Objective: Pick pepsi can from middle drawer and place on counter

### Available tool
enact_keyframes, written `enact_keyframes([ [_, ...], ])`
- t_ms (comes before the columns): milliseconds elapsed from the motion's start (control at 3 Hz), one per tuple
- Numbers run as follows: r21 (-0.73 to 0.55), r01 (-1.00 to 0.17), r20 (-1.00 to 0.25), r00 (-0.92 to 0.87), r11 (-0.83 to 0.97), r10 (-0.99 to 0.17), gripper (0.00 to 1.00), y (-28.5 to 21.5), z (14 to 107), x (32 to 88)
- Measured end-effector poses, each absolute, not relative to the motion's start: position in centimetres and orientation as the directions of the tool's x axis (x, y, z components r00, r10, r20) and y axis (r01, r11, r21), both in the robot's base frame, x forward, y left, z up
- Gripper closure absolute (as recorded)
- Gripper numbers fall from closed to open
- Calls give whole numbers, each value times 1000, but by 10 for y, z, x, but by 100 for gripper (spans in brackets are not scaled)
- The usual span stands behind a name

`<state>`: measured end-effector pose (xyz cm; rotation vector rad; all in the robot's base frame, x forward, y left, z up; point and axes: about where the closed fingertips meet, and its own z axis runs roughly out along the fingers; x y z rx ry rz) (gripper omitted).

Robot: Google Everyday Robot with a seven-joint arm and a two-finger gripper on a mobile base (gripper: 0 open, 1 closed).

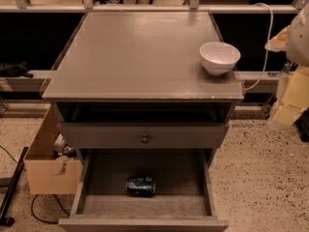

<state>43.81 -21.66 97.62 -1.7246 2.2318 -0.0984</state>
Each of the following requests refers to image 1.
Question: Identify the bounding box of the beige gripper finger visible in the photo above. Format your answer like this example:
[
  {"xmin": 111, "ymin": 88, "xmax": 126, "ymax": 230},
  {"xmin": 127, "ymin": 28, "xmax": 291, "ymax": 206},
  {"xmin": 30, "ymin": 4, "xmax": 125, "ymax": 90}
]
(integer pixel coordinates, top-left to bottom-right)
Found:
[
  {"xmin": 265, "ymin": 26, "xmax": 291, "ymax": 52},
  {"xmin": 267, "ymin": 66, "xmax": 309, "ymax": 130}
]

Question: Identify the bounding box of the blue pepsi can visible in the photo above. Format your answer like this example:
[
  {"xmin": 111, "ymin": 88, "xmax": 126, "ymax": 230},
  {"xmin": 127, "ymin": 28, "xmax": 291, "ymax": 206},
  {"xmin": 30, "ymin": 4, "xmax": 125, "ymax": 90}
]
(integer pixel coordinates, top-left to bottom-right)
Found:
[{"xmin": 126, "ymin": 176, "xmax": 156, "ymax": 196}]

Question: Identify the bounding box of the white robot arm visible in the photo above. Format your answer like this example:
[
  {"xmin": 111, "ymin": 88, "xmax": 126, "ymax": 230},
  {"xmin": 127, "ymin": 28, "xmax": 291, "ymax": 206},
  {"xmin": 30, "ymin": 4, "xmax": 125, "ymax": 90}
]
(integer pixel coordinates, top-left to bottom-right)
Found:
[{"xmin": 265, "ymin": 4, "xmax": 309, "ymax": 130}]

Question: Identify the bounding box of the open grey middle drawer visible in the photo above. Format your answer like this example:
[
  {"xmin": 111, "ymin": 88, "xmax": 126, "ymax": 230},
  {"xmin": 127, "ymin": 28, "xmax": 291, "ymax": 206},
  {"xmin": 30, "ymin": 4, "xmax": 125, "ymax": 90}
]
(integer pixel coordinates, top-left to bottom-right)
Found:
[{"xmin": 59, "ymin": 149, "xmax": 228, "ymax": 232}]

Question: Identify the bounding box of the grey drawer cabinet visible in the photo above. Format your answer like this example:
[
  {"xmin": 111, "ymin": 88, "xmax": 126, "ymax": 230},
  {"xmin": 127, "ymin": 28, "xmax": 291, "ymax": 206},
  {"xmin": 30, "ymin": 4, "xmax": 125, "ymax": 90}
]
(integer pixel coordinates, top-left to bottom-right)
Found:
[{"xmin": 41, "ymin": 11, "xmax": 245, "ymax": 166}]

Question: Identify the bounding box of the round drawer knob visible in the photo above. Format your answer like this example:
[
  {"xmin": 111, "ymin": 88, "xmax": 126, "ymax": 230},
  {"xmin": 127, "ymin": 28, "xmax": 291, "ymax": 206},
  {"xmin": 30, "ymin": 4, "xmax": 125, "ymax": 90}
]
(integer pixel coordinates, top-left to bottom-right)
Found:
[{"xmin": 140, "ymin": 133, "xmax": 150, "ymax": 143}]

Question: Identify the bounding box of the grey top drawer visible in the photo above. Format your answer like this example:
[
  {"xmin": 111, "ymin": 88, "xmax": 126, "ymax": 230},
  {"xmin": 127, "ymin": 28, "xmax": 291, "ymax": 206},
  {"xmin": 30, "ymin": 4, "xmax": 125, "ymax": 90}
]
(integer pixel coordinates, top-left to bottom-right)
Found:
[{"xmin": 58, "ymin": 123, "xmax": 229, "ymax": 149}]

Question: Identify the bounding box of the white bowl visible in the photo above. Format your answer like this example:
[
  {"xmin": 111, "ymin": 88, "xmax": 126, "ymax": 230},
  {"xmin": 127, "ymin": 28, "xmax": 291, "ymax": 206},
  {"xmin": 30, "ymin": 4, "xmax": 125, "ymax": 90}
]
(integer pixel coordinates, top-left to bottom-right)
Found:
[{"xmin": 200, "ymin": 42, "xmax": 240, "ymax": 75}]

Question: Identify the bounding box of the cardboard box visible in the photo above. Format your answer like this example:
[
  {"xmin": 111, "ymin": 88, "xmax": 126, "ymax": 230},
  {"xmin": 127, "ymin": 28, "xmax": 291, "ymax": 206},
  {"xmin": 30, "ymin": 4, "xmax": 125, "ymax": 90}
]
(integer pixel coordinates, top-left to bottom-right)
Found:
[{"xmin": 24, "ymin": 107, "xmax": 83, "ymax": 194}]

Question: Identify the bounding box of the black object on ledge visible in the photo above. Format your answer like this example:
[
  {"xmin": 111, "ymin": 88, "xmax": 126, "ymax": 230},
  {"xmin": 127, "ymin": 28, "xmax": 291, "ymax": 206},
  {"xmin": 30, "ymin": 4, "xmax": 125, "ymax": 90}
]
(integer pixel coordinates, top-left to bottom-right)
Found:
[{"xmin": 0, "ymin": 62, "xmax": 33, "ymax": 78}]

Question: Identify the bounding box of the black pole stand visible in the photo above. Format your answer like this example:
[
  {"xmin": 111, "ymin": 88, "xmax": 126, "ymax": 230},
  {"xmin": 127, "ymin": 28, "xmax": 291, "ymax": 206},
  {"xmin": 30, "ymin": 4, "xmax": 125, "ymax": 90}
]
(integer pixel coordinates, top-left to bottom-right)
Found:
[{"xmin": 0, "ymin": 147, "xmax": 28, "ymax": 227}]

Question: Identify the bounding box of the metal railing frame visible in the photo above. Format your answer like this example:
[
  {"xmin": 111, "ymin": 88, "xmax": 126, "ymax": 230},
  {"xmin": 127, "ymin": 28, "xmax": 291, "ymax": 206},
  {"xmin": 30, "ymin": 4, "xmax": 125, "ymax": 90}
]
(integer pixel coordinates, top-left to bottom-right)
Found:
[{"xmin": 0, "ymin": 0, "xmax": 309, "ymax": 95}]

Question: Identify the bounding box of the white cable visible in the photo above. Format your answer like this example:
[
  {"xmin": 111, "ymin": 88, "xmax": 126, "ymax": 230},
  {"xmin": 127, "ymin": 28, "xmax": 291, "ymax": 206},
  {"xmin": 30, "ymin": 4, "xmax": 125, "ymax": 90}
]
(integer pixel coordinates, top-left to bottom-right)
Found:
[{"xmin": 240, "ymin": 2, "xmax": 274, "ymax": 93}]

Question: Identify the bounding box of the black floor cable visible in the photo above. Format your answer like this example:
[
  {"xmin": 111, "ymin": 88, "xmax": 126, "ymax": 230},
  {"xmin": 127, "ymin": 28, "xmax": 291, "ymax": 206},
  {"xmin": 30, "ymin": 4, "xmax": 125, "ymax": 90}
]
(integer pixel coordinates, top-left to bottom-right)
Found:
[{"xmin": 0, "ymin": 144, "xmax": 71, "ymax": 225}]

